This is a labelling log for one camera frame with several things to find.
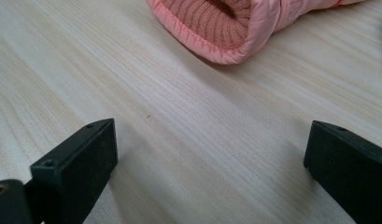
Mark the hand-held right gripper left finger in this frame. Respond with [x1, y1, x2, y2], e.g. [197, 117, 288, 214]
[24, 118, 119, 224]

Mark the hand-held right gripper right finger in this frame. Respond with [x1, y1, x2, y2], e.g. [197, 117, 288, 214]
[303, 119, 382, 224]

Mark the pink and grey glove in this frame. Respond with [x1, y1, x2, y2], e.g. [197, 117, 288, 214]
[146, 0, 367, 65]

